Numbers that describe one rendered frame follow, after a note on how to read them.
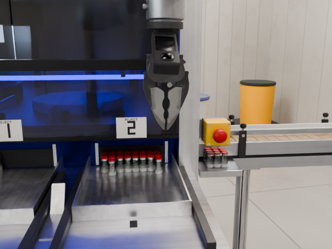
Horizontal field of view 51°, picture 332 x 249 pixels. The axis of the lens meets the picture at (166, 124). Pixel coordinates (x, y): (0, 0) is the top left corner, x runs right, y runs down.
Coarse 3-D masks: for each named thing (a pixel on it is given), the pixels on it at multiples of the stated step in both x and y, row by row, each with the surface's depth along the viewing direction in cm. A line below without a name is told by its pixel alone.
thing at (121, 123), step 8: (120, 120) 97; (128, 120) 98; (136, 120) 98; (144, 120) 98; (120, 128) 98; (136, 128) 98; (144, 128) 99; (120, 136) 98; (128, 136) 99; (136, 136) 99; (144, 136) 99
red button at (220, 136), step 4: (220, 128) 99; (216, 132) 98; (220, 132) 98; (224, 132) 98; (212, 136) 100; (216, 136) 98; (220, 136) 98; (224, 136) 98; (216, 140) 98; (220, 140) 98; (224, 140) 98
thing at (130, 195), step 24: (96, 168) 106; (168, 168) 106; (96, 192) 89; (120, 192) 89; (144, 192) 89; (168, 192) 89; (72, 216) 75; (96, 216) 75; (120, 216) 76; (144, 216) 77; (168, 216) 77
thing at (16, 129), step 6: (0, 120) 94; (6, 120) 94; (12, 120) 94; (18, 120) 95; (0, 126) 94; (6, 126) 95; (12, 126) 95; (18, 126) 95; (0, 132) 95; (6, 132) 95; (12, 132) 95; (18, 132) 95; (0, 138) 95; (6, 138) 95; (12, 138) 96; (18, 138) 96
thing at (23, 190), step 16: (0, 176) 99; (16, 176) 99; (32, 176) 99; (48, 176) 99; (0, 192) 89; (16, 192) 89; (32, 192) 89; (0, 208) 80; (16, 208) 73; (32, 208) 74; (0, 224) 74
